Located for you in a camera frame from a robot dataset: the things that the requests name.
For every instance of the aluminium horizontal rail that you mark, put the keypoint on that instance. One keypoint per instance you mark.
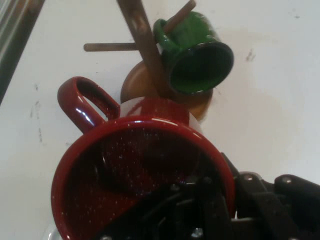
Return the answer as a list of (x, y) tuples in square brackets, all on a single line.
[(17, 37)]

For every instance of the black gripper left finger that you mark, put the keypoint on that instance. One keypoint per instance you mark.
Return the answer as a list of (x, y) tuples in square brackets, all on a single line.
[(195, 212)]

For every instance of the green enamel mug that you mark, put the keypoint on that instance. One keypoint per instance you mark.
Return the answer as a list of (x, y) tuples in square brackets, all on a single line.
[(197, 65)]

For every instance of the red enamel mug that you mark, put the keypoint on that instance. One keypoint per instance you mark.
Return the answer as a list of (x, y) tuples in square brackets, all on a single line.
[(120, 170)]

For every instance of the brown wooden mug tree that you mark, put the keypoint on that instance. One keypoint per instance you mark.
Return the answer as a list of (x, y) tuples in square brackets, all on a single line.
[(147, 50)]

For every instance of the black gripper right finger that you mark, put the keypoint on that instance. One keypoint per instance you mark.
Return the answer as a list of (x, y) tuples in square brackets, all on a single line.
[(280, 207)]

